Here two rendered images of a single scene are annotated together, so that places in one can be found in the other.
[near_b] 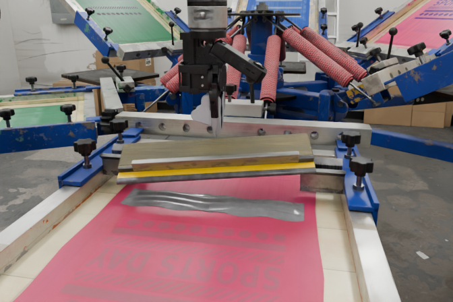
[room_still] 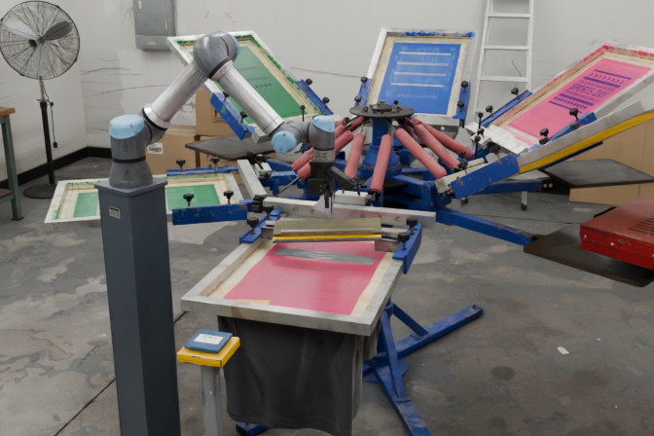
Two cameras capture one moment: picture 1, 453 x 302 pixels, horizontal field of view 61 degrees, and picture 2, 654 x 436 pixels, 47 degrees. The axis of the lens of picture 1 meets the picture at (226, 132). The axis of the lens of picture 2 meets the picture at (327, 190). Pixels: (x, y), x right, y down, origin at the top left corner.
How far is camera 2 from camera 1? 192 cm
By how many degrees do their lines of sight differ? 6
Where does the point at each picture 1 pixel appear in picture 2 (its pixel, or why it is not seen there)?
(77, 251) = (257, 271)
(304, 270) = (361, 281)
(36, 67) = (108, 107)
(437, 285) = (563, 375)
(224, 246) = (327, 272)
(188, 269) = (309, 278)
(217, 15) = (329, 155)
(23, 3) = (97, 19)
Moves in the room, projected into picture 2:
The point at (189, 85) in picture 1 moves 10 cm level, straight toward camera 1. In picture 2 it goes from (313, 190) to (312, 199)
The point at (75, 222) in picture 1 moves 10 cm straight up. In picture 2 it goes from (251, 261) to (251, 234)
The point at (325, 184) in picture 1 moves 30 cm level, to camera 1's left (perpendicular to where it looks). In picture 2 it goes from (387, 247) to (303, 244)
